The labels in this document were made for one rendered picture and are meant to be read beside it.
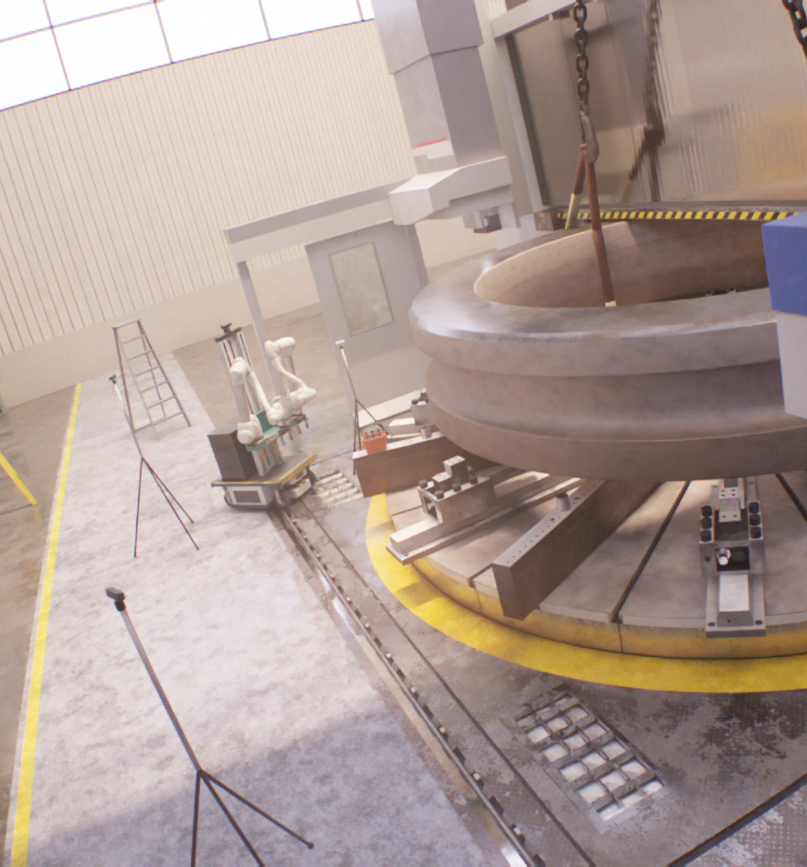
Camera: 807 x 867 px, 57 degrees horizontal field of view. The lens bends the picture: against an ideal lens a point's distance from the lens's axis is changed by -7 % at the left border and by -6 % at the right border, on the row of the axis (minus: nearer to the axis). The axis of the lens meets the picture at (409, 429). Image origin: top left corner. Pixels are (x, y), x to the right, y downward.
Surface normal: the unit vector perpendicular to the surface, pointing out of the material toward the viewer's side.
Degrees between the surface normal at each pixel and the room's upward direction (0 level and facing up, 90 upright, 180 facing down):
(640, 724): 0
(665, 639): 90
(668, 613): 0
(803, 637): 90
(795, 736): 0
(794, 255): 90
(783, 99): 90
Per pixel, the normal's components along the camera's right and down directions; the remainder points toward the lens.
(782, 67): -0.90, 0.34
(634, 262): 0.09, 0.32
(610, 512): 0.71, 0.06
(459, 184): 0.36, 0.22
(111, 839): -0.24, -0.91
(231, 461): -0.45, 0.40
